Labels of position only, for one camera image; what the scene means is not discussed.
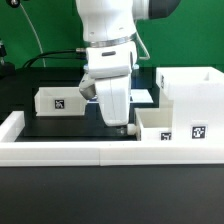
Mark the white thin cable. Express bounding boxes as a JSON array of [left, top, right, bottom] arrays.
[[19, 2, 47, 68]]

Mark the white foam boundary frame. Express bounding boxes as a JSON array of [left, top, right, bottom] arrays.
[[0, 111, 224, 167]]

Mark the black camera knob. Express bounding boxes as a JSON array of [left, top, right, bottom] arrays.
[[6, 0, 20, 8]]

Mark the white marker tag sheet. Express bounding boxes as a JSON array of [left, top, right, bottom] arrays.
[[86, 88, 155, 104]]

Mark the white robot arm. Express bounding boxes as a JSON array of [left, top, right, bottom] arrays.
[[75, 0, 181, 126]]

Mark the white drawer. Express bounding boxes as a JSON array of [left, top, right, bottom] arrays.
[[34, 87, 87, 116], [127, 108, 172, 141]]

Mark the black work mat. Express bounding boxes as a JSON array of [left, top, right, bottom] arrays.
[[14, 101, 138, 142]]

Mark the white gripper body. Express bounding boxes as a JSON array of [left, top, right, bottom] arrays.
[[95, 75, 131, 126]]

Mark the black tripod stand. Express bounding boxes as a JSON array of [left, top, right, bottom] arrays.
[[0, 39, 15, 79]]

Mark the black cable bundle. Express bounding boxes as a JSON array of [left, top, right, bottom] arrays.
[[21, 47, 88, 69]]

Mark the white drawer cabinet box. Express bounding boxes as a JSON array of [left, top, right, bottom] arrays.
[[156, 67, 224, 143]]

